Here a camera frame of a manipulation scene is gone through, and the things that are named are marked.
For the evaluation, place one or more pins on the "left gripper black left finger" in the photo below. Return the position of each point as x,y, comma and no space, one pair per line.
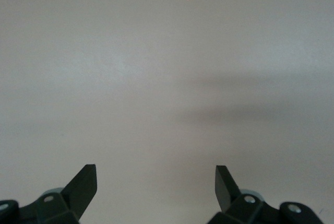
78,190

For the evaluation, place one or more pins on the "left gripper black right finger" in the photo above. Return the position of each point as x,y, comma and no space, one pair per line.
224,190

